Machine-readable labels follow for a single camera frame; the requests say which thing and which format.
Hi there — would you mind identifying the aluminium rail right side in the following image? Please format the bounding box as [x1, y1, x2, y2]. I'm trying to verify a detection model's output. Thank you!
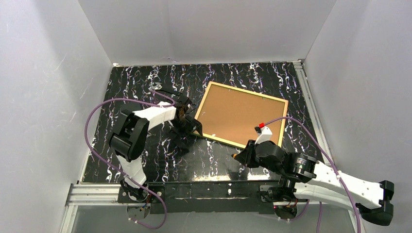
[292, 60, 334, 161]

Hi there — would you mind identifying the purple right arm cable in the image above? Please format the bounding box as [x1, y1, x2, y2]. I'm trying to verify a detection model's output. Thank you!
[265, 116, 363, 233]

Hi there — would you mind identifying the black small tool on table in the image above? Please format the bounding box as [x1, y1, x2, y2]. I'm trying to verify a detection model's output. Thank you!
[150, 82, 180, 96]

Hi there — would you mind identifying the aluminium rail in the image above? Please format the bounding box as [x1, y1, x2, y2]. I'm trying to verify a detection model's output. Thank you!
[60, 183, 356, 233]
[292, 60, 334, 161]

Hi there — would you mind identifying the green wooden photo frame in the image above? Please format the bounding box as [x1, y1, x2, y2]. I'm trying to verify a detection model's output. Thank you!
[195, 82, 289, 149]

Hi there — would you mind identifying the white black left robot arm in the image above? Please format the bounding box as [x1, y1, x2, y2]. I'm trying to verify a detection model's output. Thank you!
[109, 96, 203, 201]

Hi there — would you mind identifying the aluminium rail front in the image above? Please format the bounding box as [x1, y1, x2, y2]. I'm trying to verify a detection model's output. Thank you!
[60, 183, 356, 233]

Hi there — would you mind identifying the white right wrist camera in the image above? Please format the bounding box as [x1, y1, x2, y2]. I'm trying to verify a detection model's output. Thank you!
[254, 123, 273, 145]

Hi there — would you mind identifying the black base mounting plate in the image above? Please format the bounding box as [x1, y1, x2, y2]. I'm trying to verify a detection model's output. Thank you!
[117, 180, 309, 216]

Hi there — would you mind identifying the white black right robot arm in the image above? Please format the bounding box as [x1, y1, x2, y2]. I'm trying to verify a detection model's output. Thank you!
[232, 140, 395, 226]

